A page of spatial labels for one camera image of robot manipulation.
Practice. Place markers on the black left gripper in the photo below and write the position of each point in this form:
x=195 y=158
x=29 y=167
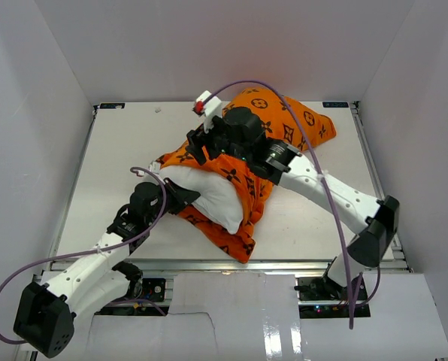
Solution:
x=180 y=196

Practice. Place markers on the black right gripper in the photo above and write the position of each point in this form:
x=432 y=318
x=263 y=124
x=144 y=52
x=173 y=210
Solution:
x=195 y=141

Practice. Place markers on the white pillow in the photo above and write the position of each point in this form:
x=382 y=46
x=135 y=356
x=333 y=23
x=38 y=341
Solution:
x=218 y=201

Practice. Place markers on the orange patterned pillowcase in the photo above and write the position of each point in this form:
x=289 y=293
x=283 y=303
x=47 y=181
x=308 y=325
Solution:
x=284 y=119

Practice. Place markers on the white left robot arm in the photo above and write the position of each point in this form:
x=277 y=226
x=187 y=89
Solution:
x=48 y=312

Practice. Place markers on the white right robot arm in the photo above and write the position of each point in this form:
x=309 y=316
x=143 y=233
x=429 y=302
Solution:
x=374 y=222

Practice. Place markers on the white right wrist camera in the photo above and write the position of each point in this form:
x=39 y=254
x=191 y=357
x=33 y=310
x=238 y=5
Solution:
x=208 y=107

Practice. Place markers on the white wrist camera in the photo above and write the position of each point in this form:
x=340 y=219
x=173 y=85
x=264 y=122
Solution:
x=153 y=169
x=208 y=107

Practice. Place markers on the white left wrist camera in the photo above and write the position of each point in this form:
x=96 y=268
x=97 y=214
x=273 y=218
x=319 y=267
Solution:
x=153 y=169

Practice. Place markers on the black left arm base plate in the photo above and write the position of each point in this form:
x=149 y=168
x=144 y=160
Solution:
x=152 y=289

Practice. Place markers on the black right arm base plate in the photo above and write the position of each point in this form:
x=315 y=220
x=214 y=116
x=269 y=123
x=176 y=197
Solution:
x=320 y=289

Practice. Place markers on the aluminium table frame rail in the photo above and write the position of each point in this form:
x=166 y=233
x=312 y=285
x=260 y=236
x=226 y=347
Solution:
x=393 y=260

